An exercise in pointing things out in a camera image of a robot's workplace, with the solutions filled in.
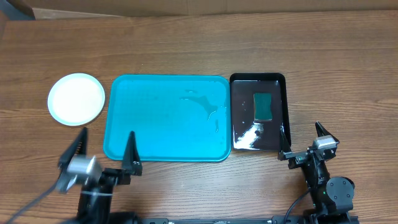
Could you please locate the light blue round plate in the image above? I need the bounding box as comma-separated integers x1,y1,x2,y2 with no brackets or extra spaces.
47,73,106,126

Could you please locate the teal plastic serving tray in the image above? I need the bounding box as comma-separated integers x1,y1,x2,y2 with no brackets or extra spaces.
103,74,231,162

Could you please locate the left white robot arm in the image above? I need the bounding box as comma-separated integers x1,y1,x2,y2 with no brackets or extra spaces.
55,128,142,224

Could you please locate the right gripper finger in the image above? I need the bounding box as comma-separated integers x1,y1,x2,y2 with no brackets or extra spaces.
278,126,292,161
315,121,340,146

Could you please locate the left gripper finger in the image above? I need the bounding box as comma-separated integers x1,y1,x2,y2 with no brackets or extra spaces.
58,127,88,168
121,131,142,176

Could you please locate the green dish sponge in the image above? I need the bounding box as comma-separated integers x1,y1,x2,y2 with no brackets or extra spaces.
254,93,273,121

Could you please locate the black rectangular water tray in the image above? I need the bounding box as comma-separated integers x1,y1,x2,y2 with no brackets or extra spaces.
229,73,291,151

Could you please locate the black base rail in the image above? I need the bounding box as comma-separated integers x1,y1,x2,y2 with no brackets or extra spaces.
108,211,360,224

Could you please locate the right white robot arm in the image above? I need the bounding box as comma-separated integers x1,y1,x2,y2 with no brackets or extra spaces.
278,121,359,223

